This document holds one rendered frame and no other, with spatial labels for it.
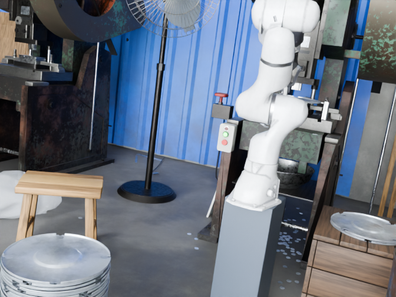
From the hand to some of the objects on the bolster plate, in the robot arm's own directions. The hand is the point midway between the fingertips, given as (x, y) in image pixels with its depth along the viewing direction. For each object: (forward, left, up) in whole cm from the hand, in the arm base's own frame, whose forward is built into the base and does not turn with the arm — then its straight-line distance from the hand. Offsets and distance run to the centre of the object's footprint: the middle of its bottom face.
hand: (285, 91), depth 205 cm
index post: (+16, -17, -11) cm, 26 cm away
